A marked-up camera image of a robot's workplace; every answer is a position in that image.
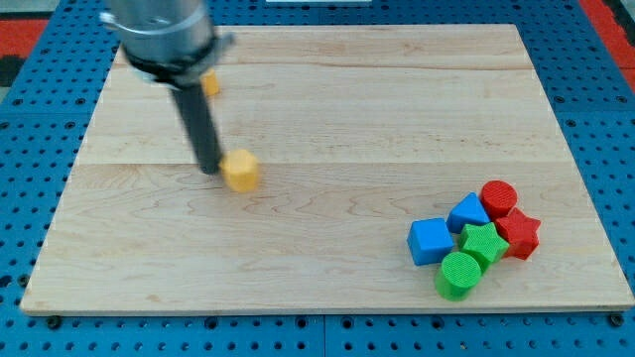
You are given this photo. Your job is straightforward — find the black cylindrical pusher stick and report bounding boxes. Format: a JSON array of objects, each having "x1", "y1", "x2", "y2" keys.
[{"x1": 171, "y1": 84, "x2": 222, "y2": 175}]

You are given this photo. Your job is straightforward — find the yellow hexagon block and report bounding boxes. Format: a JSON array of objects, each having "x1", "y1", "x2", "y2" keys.
[{"x1": 219, "y1": 149, "x2": 260, "y2": 192}]

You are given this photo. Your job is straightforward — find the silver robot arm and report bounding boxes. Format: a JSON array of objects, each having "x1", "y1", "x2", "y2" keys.
[{"x1": 99, "y1": 0, "x2": 235, "y2": 175}]

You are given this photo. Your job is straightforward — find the yellow heart block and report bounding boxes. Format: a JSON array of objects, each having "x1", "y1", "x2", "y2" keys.
[{"x1": 200, "y1": 69, "x2": 220, "y2": 97}]

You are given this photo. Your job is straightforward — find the light wooden board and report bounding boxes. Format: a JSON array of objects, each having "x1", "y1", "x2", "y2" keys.
[{"x1": 20, "y1": 24, "x2": 634, "y2": 316}]

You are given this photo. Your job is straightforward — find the blue cube block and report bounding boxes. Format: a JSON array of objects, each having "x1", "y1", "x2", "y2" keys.
[{"x1": 407, "y1": 217, "x2": 454, "y2": 266}]

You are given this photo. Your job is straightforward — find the blue triangle block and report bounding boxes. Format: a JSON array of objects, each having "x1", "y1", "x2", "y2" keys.
[{"x1": 446, "y1": 192, "x2": 490, "y2": 234}]

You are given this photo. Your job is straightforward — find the green cylinder block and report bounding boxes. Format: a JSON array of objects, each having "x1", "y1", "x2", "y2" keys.
[{"x1": 435, "y1": 252, "x2": 482, "y2": 301}]

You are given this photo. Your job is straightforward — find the red cylinder block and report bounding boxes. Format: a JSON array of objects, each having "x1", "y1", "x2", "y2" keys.
[{"x1": 479, "y1": 179, "x2": 518, "y2": 220}]

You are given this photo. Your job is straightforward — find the green star block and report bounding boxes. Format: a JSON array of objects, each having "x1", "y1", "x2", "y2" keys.
[{"x1": 458, "y1": 222, "x2": 510, "y2": 273}]

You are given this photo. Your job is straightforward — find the red star block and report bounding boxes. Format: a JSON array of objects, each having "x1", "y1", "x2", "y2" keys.
[{"x1": 494, "y1": 207, "x2": 541, "y2": 260}]

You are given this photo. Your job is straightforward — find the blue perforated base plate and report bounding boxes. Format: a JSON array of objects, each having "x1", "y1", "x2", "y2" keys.
[{"x1": 1, "y1": 0, "x2": 634, "y2": 356}]

